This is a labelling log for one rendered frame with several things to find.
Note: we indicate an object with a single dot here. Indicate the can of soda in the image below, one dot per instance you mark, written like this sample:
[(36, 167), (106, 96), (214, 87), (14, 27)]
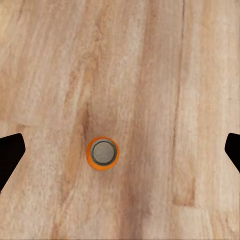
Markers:
[(102, 153)]

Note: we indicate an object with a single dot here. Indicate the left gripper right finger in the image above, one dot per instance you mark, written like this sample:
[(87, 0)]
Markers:
[(232, 148)]

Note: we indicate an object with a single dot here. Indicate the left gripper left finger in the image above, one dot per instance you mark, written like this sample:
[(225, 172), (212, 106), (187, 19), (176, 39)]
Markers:
[(12, 149)]

